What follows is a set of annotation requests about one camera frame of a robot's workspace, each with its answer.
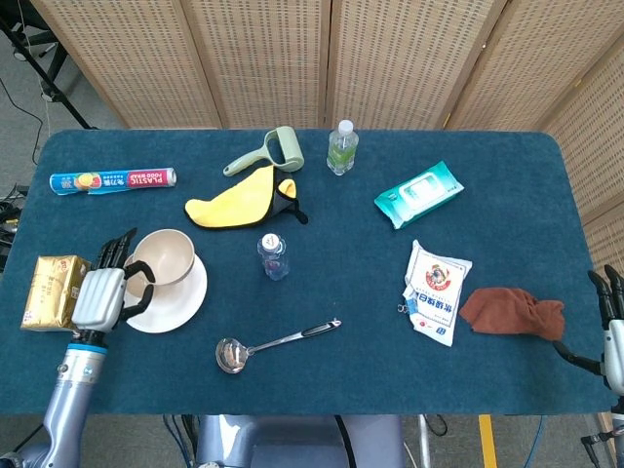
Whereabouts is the white plate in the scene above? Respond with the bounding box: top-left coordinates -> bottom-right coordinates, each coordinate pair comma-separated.
121,253 -> 209,335

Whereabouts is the teal wet wipes pack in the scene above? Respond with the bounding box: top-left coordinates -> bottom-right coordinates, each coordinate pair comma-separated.
373,160 -> 465,231

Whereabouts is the dark blue table mat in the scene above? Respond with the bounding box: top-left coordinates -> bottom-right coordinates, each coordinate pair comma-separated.
0,128 -> 617,417

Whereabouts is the small clear plastic bottle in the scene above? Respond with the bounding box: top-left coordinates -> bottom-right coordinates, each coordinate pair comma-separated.
256,232 -> 291,282

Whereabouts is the black tripod stand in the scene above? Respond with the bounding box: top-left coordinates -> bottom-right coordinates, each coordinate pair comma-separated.
0,14 -> 99,131

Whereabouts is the yellow grey cleaning cloth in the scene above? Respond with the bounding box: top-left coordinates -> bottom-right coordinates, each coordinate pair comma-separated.
183,164 -> 310,230

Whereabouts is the white salt bag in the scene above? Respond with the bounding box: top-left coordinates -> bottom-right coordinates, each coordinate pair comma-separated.
400,239 -> 474,348

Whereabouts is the gold foil tissue pack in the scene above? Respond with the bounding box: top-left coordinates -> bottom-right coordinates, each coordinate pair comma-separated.
19,253 -> 93,332

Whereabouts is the blue cable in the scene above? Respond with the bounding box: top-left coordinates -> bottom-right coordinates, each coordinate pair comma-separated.
527,415 -> 546,468

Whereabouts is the brown cloth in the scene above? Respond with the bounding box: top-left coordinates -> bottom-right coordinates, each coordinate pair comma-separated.
458,287 -> 566,341

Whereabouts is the silver metal stand leg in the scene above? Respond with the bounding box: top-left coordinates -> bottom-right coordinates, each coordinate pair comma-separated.
415,414 -> 434,468

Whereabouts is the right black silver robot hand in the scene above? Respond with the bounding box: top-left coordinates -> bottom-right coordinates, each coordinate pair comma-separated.
552,264 -> 624,394

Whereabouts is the pale green lint roller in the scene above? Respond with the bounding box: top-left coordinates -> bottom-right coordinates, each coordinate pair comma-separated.
222,126 -> 305,177

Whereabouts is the green label water bottle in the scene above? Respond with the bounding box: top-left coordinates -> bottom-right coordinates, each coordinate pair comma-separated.
326,119 -> 360,177

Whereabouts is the yellow floor tape strip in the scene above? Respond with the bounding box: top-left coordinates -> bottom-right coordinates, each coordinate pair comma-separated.
478,414 -> 499,468

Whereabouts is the grey blue robot torso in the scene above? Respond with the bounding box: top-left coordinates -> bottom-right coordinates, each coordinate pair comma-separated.
193,413 -> 407,468

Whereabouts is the stainless steel ladle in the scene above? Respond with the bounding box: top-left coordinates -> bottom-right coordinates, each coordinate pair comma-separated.
214,318 -> 343,375

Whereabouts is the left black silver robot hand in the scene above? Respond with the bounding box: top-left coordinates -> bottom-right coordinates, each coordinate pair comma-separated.
70,227 -> 158,344

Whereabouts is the woven folding screen panel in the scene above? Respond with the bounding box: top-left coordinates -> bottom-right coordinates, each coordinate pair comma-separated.
539,46 -> 624,284
29,0 -> 223,131
180,0 -> 333,131
324,0 -> 511,131
438,0 -> 624,134

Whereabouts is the small beige white bowl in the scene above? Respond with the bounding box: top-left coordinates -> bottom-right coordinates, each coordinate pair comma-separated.
122,253 -> 156,304
132,228 -> 197,287

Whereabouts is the blue plastic wrap box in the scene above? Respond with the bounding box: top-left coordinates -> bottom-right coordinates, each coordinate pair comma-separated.
49,167 -> 178,196

